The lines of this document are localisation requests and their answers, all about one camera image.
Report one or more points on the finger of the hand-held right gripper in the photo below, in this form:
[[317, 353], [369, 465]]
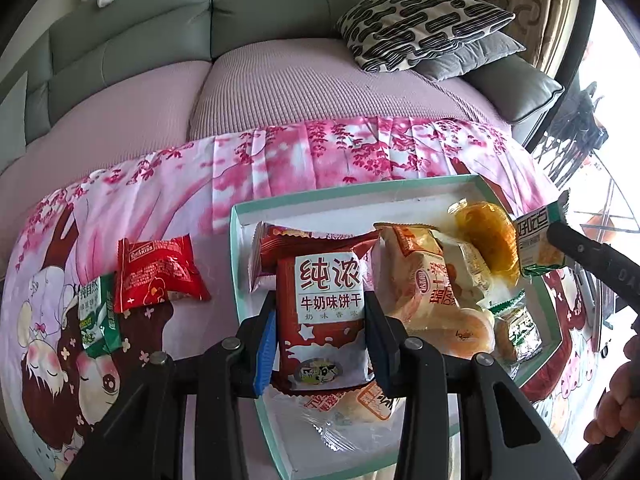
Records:
[[590, 255]]

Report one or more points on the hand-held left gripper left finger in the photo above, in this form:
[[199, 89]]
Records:
[[265, 350]]

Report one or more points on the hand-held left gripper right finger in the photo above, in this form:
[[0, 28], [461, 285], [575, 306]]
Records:
[[387, 355]]

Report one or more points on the red white biscuit packet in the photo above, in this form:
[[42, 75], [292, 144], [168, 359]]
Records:
[[325, 310]]

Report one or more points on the round golden pastry packet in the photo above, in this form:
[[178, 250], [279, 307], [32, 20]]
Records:
[[467, 335]]

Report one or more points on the orange yellow bread packet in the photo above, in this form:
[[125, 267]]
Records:
[[490, 240]]

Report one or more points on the green cartoon cow biscuit packet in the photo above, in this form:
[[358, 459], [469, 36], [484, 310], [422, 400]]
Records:
[[520, 335]]

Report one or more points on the dark red snack packet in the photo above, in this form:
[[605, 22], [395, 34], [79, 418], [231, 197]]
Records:
[[300, 240]]

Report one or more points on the pale yellow cake packet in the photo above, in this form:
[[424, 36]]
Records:
[[470, 265]]

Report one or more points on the teal cardboard box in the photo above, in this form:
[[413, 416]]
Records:
[[350, 205]]

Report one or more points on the person's right hand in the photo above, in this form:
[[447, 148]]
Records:
[[615, 395]]

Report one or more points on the black metal rack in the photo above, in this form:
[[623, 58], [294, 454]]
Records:
[[575, 130]]

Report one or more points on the red flower snack packet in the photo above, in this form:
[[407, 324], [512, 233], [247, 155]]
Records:
[[155, 275]]

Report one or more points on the green white biscuit packet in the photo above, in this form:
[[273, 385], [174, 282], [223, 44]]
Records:
[[97, 315]]

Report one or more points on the pink printed blanket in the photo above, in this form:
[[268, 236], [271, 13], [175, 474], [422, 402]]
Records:
[[300, 160]]

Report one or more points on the plain grey pillow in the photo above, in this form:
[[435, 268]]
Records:
[[465, 57]]

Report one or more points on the beige patterned curtain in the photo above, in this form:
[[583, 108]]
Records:
[[540, 10]]

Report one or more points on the pink sofa cover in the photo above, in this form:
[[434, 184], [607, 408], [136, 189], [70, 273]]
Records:
[[325, 90]]

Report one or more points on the black white patterned pillow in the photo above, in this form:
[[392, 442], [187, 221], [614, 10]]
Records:
[[425, 20]]

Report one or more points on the grey-green sofa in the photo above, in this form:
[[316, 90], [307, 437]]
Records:
[[280, 5]]

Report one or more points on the light grey cushion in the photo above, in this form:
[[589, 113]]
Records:
[[12, 110]]

